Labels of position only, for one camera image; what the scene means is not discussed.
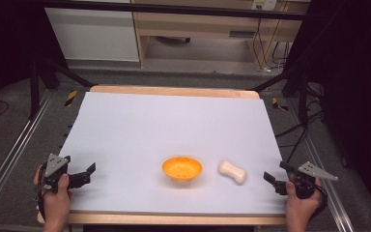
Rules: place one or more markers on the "white cabinet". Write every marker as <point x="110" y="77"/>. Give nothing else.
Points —
<point x="96" y="35"/>

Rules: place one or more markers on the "wooden table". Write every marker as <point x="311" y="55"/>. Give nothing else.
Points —
<point x="174" y="220"/>

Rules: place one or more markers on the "orange plastic bowl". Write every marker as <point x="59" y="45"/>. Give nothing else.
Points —
<point x="182" y="168"/>

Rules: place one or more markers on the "person's left hand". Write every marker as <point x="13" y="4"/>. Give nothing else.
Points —
<point x="56" y="203"/>

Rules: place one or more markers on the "white table sheet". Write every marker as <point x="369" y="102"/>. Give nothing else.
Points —
<point x="161" y="129"/>

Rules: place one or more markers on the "white power strip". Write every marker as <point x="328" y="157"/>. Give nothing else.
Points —
<point x="264" y="4"/>

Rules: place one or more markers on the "white soap bar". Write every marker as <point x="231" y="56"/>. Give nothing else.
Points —
<point x="233" y="172"/>

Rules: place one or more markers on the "black horizontal frame bar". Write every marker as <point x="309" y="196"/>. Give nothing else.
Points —
<point x="174" y="8"/>

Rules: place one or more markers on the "black curtain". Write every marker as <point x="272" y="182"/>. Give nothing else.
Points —
<point x="9" y="42"/>
<point x="351" y="80"/>

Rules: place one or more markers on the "yellow black striped floor marker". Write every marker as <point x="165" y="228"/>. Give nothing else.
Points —
<point x="71" y="98"/>
<point x="278" y="104"/>

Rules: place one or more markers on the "aluminium floor rail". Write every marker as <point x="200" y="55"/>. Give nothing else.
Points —
<point x="322" y="180"/>
<point x="11" y="154"/>

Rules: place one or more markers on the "light wooden desk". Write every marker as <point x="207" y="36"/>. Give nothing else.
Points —
<point x="199" y="27"/>

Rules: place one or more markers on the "person's right hand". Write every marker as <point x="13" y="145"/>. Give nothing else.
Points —
<point x="301" y="208"/>

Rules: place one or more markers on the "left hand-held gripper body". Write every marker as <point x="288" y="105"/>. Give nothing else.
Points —
<point x="55" y="167"/>

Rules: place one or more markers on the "black metal stand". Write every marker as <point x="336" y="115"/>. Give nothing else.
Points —
<point x="290" y="80"/>
<point x="43" y="77"/>

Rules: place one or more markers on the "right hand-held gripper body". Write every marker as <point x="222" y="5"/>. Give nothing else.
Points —
<point x="304" y="185"/>

